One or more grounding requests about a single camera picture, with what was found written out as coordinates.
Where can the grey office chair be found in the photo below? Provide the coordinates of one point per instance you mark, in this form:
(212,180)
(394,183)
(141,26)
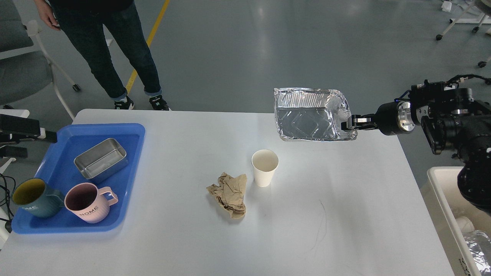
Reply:
(25,74)

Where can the white wheeled rack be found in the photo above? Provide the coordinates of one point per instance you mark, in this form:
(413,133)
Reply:
(483,17)

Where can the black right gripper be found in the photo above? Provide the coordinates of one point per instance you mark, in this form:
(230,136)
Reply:
(391,119)

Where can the white cup in bin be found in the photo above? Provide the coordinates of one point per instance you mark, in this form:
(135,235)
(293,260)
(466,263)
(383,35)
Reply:
(465,224)

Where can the brown paper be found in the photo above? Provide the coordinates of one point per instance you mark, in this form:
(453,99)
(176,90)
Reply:
(229,194)

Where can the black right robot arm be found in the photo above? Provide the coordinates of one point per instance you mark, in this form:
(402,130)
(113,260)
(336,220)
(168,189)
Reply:
(452,120)

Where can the crumpled foil in bin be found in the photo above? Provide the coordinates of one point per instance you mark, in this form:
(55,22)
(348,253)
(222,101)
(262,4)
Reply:
(479,245)

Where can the square steel tray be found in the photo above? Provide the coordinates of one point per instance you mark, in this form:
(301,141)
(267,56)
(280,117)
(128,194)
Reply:
(102,161)

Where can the pink mug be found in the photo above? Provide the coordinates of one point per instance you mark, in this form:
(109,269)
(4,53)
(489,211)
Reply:
(90,203)

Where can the person's right hand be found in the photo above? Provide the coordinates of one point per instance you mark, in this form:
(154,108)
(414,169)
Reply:
(46,14)

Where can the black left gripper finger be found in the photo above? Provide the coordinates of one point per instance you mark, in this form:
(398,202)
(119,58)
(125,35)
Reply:
(13,152)
(14,130)

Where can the standing person dark clothes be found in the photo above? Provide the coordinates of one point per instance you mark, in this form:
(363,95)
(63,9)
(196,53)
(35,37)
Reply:
(83,22)

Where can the blue plastic tray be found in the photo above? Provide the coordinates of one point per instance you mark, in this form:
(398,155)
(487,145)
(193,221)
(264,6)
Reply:
(60,172)

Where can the white side table left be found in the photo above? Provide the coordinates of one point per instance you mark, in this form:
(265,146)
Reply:
(15,112)

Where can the teal mug yellow inside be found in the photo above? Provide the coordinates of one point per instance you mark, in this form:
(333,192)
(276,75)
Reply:
(38,198)

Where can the white bin right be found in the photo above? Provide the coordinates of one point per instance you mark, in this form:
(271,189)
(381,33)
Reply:
(445,203)

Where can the white paper cup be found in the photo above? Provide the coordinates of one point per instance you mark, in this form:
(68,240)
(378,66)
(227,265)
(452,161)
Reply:
(264,163)

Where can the aluminium foil tray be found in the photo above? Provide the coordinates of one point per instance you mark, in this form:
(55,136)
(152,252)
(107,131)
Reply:
(312,114)

